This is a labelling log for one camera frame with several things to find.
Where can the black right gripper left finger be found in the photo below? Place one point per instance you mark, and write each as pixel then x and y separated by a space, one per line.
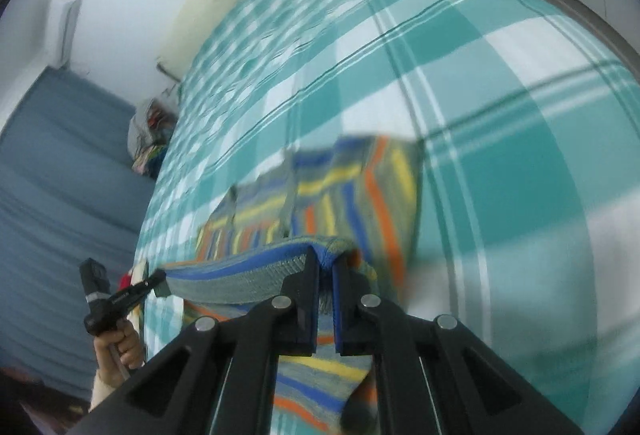
pixel 247 351

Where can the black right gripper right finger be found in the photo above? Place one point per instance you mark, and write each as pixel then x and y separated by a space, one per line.
pixel 367 324

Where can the multicolour striped knit sweater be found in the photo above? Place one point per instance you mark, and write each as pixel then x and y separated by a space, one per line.
pixel 355 200

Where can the cream sleeved left forearm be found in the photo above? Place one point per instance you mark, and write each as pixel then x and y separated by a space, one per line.
pixel 100 391

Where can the folded red and cream clothes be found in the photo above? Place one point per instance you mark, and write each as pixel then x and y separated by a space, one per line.
pixel 136 274

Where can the clothes pile beside bed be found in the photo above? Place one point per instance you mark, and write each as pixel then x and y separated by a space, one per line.
pixel 149 133

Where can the person's left hand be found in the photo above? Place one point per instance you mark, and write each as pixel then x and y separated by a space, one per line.
pixel 117 352

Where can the blue grey curtain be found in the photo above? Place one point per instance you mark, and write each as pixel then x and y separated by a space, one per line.
pixel 68 193

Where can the teal white plaid bedspread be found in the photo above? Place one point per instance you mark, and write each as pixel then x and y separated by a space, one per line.
pixel 529 206

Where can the white wall air conditioner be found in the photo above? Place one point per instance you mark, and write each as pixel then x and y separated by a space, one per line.
pixel 59 32

